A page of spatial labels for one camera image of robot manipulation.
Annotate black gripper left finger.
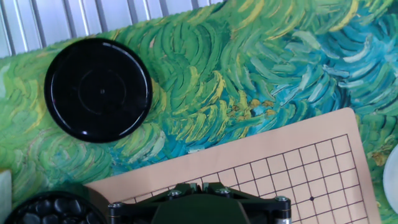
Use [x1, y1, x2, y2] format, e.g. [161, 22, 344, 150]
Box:
[108, 182, 200, 224]

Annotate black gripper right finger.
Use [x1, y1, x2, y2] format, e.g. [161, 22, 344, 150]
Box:
[201, 182, 292, 224]

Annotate tan go board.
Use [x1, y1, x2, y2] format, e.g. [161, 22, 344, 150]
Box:
[85, 107, 382, 224]

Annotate black bowl of black stones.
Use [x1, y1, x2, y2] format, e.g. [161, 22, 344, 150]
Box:
[2, 186, 109, 224]

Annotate black bowl lid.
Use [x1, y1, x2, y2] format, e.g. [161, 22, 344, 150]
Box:
[44, 37, 153, 144]

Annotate white bowl of white stones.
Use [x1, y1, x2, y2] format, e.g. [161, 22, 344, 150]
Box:
[382, 144, 398, 215]

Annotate painted landscape tablecloth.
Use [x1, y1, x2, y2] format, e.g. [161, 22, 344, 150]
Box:
[0, 0, 398, 224]

